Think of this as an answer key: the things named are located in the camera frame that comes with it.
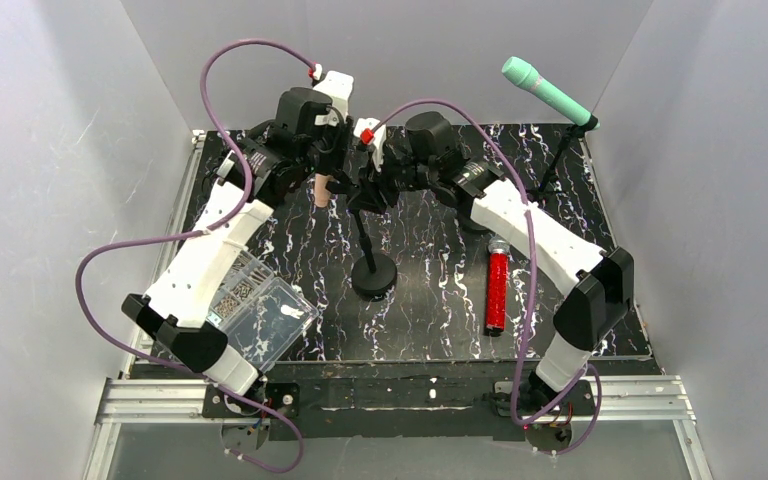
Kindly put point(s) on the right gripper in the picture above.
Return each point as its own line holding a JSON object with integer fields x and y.
{"x": 371, "y": 183}

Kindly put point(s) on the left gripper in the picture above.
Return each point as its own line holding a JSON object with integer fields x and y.
{"x": 326, "y": 154}

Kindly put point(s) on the pink microphone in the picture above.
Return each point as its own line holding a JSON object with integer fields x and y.
{"x": 322, "y": 194}

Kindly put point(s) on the black round base clip stand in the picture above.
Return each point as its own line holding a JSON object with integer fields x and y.
{"x": 375, "y": 273}

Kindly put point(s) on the red glitter microphone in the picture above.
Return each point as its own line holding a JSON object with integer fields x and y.
{"x": 496, "y": 291}

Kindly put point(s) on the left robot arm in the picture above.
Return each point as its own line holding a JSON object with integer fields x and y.
{"x": 307, "y": 136}

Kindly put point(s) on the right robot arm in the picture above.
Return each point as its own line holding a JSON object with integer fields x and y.
{"x": 596, "y": 284}

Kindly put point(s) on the black round base shock stand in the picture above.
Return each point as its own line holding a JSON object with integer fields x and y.
{"x": 471, "y": 226}

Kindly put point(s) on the teal microphone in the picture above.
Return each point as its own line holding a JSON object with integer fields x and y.
{"x": 525, "y": 76}

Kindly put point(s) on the black tall tripod stand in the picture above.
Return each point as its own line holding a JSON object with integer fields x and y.
{"x": 542, "y": 192}

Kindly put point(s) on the clear plastic screw box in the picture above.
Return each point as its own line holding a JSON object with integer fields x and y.
{"x": 261, "y": 314}

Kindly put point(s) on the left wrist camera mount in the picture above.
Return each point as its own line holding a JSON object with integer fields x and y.
{"x": 339, "y": 87}

